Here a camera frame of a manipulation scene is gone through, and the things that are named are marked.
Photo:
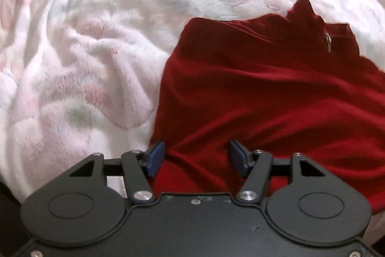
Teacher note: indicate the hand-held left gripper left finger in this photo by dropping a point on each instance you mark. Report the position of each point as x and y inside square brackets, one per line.
[156, 158]

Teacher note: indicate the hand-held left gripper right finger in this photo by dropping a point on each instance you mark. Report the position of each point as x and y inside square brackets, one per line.
[237, 158]

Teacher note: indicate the red zip-neck long-sleeve shirt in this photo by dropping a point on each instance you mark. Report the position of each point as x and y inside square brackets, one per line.
[270, 88]

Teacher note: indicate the white floral plush blanket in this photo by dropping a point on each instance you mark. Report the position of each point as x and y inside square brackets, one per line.
[90, 64]

